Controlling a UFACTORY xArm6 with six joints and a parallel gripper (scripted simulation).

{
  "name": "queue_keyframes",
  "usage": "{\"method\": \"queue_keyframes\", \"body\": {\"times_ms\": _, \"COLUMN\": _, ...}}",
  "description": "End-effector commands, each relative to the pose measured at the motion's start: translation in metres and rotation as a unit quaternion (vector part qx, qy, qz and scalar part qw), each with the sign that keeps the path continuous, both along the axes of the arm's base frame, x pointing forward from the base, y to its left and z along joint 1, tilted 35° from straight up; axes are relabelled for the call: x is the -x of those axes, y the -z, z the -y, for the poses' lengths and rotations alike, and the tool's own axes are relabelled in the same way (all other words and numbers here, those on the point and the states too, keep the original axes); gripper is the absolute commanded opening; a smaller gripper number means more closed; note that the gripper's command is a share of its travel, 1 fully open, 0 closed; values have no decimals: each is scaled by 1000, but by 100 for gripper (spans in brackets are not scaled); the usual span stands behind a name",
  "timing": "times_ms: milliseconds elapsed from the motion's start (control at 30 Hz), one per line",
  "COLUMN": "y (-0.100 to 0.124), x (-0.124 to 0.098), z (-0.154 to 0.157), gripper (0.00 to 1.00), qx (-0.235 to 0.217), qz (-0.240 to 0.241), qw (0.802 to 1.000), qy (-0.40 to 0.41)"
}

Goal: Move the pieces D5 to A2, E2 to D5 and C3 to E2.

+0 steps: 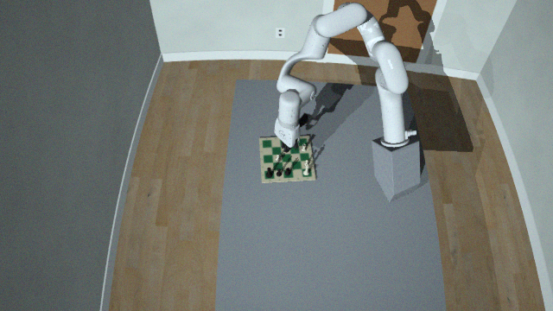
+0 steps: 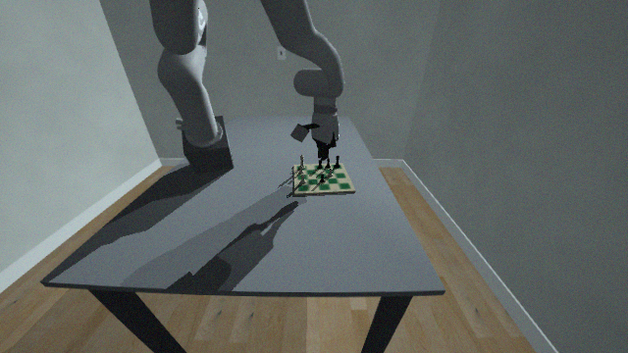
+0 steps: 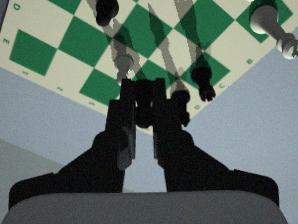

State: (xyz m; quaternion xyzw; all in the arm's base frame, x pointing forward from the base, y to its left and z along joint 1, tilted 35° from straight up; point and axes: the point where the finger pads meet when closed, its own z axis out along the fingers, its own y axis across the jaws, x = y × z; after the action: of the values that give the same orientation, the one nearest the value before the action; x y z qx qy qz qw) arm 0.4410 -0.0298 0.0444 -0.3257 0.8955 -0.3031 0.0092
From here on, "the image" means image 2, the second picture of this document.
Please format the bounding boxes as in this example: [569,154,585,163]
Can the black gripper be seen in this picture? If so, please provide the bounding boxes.
[311,112,339,160]

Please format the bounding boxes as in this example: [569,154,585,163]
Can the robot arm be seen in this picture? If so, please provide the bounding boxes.
[149,0,344,147]

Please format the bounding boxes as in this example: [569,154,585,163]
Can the green and cream chessboard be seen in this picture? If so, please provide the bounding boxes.
[293,163,355,195]

